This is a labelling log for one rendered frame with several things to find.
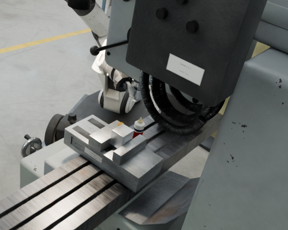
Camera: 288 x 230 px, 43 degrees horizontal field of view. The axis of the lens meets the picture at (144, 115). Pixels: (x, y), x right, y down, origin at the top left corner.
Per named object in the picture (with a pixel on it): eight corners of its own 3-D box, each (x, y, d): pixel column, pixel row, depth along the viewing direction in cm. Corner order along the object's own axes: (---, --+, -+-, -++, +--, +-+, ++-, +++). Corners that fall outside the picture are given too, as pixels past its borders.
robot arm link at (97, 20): (99, 39, 167) (70, 8, 149) (123, 25, 164) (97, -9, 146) (105, 57, 160) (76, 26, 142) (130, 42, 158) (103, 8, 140)
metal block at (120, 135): (109, 143, 128) (111, 129, 124) (120, 136, 132) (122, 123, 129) (120, 150, 125) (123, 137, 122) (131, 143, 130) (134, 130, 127)
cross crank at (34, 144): (15, 157, 177) (15, 138, 170) (35, 148, 185) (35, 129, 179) (36, 175, 170) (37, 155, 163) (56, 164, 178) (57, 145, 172)
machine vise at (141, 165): (62, 143, 137) (65, 119, 131) (90, 128, 148) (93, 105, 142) (135, 193, 122) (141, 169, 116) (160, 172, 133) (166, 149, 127)
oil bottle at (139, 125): (129, 139, 146) (133, 117, 140) (135, 135, 149) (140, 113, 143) (136, 144, 144) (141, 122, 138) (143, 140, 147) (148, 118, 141)
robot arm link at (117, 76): (118, 73, 116) (102, 56, 124) (114, 98, 121) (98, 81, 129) (151, 70, 123) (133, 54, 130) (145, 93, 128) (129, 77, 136)
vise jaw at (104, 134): (87, 143, 128) (88, 135, 126) (115, 128, 139) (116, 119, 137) (100, 152, 125) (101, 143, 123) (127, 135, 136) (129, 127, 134)
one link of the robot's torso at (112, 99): (104, 95, 229) (105, 34, 192) (134, 104, 226) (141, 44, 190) (95, 112, 219) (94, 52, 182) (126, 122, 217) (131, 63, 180)
